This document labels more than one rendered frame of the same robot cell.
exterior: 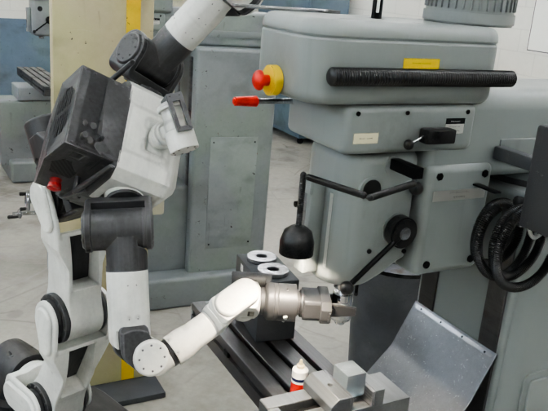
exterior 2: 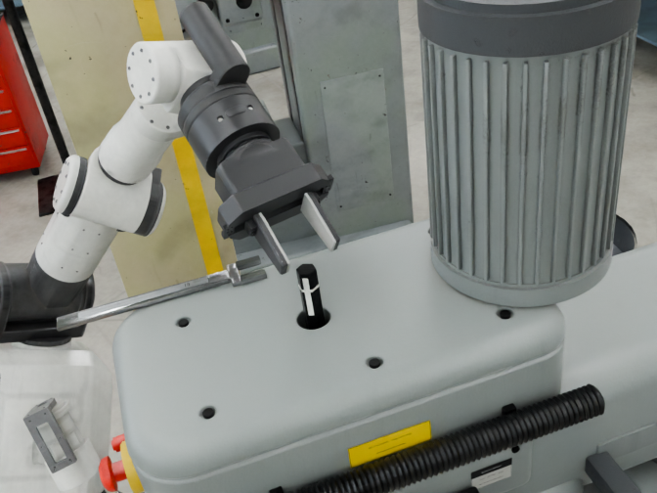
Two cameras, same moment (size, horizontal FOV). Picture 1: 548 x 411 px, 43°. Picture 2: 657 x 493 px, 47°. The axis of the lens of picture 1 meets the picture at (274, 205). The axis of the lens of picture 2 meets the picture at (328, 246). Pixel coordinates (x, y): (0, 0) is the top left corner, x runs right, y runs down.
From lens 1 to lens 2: 110 cm
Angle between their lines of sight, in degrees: 22
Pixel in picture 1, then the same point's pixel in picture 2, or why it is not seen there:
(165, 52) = (45, 292)
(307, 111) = not seen: hidden behind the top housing
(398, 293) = not seen: hidden behind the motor
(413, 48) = (365, 428)
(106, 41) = (117, 50)
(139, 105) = (17, 393)
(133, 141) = (12, 459)
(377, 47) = (282, 459)
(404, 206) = not seen: outside the picture
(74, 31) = (70, 47)
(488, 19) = (539, 296)
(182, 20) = (51, 252)
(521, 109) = (636, 394)
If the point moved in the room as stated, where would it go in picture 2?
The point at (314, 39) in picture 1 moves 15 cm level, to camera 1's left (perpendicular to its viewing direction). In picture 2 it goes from (149, 478) to (9, 469)
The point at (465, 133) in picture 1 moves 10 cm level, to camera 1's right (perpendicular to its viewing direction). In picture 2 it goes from (516, 472) to (606, 479)
